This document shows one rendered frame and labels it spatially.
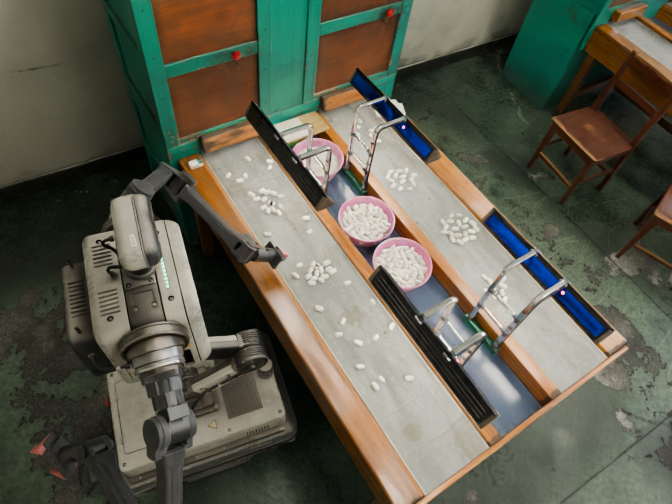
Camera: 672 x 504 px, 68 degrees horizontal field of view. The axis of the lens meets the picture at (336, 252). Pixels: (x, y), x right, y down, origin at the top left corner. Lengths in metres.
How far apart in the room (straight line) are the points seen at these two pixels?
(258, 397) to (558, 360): 1.25
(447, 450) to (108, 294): 1.27
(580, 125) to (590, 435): 1.98
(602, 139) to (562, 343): 1.84
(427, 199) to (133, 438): 1.67
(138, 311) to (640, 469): 2.64
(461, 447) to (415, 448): 0.17
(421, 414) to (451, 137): 2.54
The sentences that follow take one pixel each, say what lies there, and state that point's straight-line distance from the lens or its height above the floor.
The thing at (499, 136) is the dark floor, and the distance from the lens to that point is 4.20.
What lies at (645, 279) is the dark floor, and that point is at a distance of 3.83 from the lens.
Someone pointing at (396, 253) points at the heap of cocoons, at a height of 0.74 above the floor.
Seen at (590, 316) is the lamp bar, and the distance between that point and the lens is 1.98.
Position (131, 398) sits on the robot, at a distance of 2.28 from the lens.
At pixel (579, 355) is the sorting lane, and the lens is 2.33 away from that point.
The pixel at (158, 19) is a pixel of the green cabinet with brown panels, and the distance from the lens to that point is 2.16.
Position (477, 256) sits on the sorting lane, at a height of 0.74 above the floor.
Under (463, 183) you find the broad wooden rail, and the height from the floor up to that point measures 0.76.
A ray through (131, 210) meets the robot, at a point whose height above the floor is 1.64.
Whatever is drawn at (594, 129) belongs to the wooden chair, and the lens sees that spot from 3.85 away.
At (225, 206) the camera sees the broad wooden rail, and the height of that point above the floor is 0.76.
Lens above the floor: 2.57
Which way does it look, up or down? 55 degrees down
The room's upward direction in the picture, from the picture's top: 10 degrees clockwise
